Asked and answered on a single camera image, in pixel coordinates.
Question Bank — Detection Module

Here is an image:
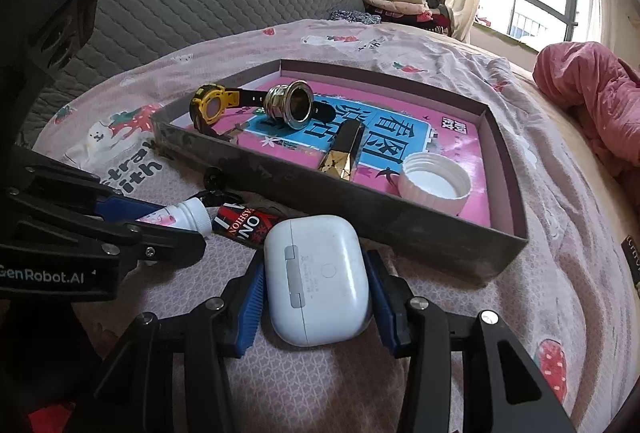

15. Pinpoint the small white pill bottle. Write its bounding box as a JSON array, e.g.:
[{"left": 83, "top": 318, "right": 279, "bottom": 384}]
[{"left": 138, "top": 198, "right": 213, "bottom": 237}]

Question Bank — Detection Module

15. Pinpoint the yellow black wrist watch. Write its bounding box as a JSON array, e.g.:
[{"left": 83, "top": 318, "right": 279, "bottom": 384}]
[{"left": 189, "top": 83, "right": 267, "bottom": 142}]

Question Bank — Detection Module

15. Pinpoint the black red white tube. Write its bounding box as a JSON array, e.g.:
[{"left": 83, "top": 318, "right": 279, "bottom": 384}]
[{"left": 212, "top": 204, "right": 283, "bottom": 249}]

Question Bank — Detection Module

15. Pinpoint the white earbuds charging case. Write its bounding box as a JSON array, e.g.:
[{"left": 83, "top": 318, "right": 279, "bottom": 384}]
[{"left": 264, "top": 216, "right": 371, "bottom": 347}]

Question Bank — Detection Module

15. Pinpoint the gold metallic round fitting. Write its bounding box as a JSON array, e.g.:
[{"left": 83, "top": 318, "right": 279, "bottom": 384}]
[{"left": 264, "top": 80, "right": 314, "bottom": 131}]

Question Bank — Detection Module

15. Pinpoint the pink strawberry print bedsheet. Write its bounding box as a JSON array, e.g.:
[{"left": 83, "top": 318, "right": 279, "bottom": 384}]
[{"left": 34, "top": 20, "right": 639, "bottom": 432}]

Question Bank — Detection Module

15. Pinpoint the black gold label tag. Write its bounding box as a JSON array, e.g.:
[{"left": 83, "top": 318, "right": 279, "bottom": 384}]
[{"left": 622, "top": 236, "right": 640, "bottom": 293}]

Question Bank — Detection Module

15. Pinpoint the white plastic bottle cap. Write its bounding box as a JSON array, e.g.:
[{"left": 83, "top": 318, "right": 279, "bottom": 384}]
[{"left": 398, "top": 152, "right": 472, "bottom": 216}]

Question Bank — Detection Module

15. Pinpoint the pink children's book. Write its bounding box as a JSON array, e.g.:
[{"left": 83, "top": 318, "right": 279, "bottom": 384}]
[{"left": 171, "top": 76, "right": 493, "bottom": 229}]

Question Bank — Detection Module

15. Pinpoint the dark cardboard box tray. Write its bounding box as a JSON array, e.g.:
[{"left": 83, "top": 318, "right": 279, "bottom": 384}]
[{"left": 152, "top": 60, "right": 528, "bottom": 283}]

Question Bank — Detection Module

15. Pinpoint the blue patterned folded cloth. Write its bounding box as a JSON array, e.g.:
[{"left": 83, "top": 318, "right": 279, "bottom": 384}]
[{"left": 329, "top": 10, "right": 382, "bottom": 25}]

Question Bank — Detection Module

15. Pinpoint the pink rolled duvet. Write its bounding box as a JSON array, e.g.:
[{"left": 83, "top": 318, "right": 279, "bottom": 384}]
[{"left": 533, "top": 42, "right": 639, "bottom": 176}]

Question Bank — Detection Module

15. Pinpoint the stack of folded blankets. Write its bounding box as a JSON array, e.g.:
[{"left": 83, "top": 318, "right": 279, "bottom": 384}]
[{"left": 362, "top": 0, "right": 454, "bottom": 36}]

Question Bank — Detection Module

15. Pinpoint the cream curtain right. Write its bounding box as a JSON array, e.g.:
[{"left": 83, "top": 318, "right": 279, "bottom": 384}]
[{"left": 588, "top": 0, "right": 639, "bottom": 68}]

